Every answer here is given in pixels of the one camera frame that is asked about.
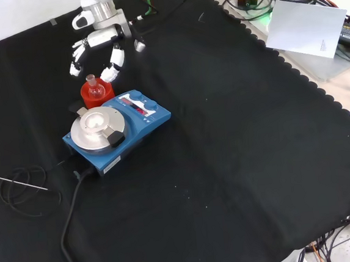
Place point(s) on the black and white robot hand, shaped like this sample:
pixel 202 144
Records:
pixel 104 37

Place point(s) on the clear glass round-bottom flask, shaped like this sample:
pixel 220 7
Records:
pixel 95 91

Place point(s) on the orange ribbed flask stand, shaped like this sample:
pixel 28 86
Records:
pixel 108 95

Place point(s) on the grey tape strip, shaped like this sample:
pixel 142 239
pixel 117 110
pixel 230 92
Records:
pixel 53 21

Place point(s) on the heater with blue base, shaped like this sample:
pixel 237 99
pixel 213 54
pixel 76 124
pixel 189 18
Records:
pixel 140 121

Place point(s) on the black bench cloth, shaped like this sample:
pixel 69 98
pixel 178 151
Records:
pixel 226 151

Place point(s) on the thin steel probe rod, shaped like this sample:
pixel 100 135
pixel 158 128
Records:
pixel 17 181

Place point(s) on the pale board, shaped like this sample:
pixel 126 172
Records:
pixel 304 27

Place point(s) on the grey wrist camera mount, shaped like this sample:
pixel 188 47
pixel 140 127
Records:
pixel 122 22

